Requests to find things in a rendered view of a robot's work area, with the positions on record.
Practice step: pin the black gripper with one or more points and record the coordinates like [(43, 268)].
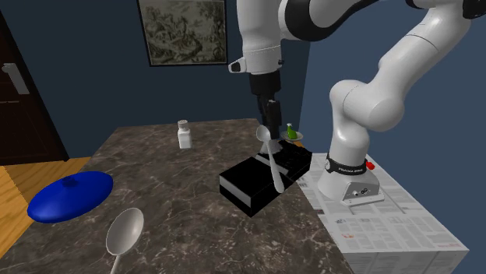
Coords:
[(265, 84)]

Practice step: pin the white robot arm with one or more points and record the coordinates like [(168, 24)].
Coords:
[(353, 125)]

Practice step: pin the small green bottle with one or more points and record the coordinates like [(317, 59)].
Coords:
[(291, 132)]

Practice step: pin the small grey plate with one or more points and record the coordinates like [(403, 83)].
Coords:
[(298, 135)]

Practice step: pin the small silver spoon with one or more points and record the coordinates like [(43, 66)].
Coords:
[(274, 167)]

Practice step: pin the black box with white stripe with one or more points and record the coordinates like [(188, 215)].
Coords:
[(246, 186)]

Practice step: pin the white shaker bottle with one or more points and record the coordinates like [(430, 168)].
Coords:
[(184, 137)]

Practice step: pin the newspaper patterned robot stand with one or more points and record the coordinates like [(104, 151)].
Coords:
[(395, 227)]

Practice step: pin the large silver spoon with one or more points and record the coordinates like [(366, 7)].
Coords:
[(125, 231)]

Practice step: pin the blue round lid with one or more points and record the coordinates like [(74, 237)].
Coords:
[(70, 197)]

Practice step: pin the dark wooden door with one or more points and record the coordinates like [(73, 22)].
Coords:
[(26, 125)]

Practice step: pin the framed wall picture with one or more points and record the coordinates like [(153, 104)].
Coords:
[(184, 32)]

